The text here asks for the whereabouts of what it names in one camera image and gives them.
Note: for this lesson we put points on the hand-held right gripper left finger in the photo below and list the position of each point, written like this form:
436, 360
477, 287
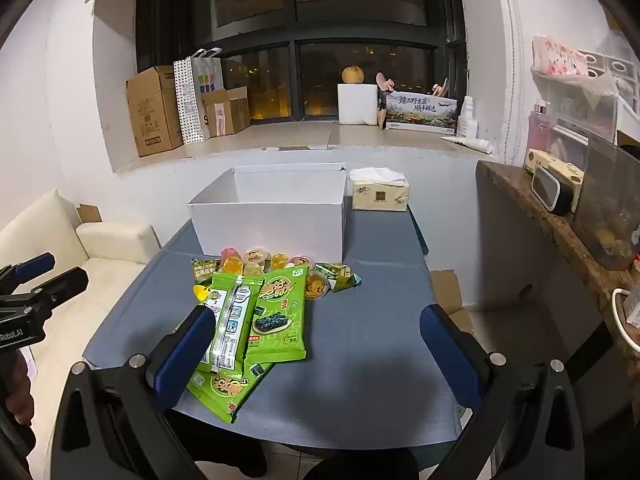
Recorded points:
177, 360

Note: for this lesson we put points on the pink floral pouch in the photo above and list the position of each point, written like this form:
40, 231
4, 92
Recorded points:
560, 55

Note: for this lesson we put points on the white bottle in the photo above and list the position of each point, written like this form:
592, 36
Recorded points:
467, 119

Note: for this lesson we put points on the white drawer organizer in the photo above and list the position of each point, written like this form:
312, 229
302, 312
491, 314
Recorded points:
621, 67

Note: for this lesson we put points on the white tube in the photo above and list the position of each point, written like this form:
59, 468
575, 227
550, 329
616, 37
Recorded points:
472, 144

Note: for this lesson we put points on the white cardboard box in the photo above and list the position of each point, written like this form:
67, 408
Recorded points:
270, 230

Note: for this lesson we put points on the printed landscape carton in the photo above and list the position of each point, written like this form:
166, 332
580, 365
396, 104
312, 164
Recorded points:
422, 112

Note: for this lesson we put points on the small green snack packet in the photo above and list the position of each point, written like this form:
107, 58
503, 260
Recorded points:
342, 276
202, 265

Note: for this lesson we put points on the yellow pomelo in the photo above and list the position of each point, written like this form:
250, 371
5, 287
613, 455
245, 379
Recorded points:
352, 74

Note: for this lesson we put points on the cluster of jelly cups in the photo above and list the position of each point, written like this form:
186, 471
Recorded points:
317, 285

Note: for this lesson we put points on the person's left hand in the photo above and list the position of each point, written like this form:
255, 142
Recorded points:
16, 395

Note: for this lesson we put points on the yellow snack packet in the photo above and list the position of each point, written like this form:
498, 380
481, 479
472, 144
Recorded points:
200, 294

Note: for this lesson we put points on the small open cardboard box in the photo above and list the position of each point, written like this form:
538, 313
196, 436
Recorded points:
227, 112

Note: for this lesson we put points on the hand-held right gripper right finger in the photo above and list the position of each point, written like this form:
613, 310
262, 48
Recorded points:
452, 360

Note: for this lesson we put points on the clear grey plastic container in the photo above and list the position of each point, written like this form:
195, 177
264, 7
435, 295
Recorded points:
605, 200

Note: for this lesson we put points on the white device with black screen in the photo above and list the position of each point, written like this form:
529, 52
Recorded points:
547, 188

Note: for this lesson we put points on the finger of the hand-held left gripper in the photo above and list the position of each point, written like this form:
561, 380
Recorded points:
35, 263
60, 282

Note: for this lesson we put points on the flat cardboard sheet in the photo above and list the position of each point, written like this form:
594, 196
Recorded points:
447, 292

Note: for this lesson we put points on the cream sofa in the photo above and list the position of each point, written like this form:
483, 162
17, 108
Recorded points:
110, 270

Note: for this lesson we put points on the large brown cardboard box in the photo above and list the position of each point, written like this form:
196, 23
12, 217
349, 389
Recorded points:
150, 110

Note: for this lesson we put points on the cream box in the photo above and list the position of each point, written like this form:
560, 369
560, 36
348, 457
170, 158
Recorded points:
550, 159

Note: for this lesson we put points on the green seaweed packet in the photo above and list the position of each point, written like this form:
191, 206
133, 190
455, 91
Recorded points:
230, 327
277, 317
225, 392

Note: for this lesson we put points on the white foam box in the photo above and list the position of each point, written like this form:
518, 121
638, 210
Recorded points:
357, 104

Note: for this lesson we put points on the white bag with coloured squares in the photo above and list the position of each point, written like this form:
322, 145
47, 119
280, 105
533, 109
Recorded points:
210, 85

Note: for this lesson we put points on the small cardboard piece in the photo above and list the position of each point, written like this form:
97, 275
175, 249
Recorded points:
91, 213

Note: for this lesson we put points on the pink plush item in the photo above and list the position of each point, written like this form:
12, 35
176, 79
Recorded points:
441, 88
383, 82

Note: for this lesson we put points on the dotted white paper bag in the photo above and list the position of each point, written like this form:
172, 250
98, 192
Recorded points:
187, 102

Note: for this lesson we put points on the yellow tissue pack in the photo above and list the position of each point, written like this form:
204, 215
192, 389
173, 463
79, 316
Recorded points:
380, 192

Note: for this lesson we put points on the brown stone counter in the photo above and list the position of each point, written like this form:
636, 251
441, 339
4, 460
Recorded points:
560, 247

